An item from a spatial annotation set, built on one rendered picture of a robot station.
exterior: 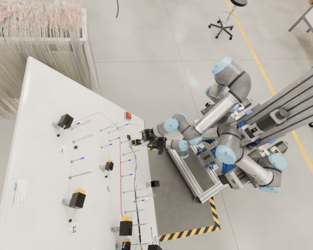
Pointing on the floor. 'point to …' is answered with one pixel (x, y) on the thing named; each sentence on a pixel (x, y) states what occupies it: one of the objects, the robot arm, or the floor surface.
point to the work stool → (229, 18)
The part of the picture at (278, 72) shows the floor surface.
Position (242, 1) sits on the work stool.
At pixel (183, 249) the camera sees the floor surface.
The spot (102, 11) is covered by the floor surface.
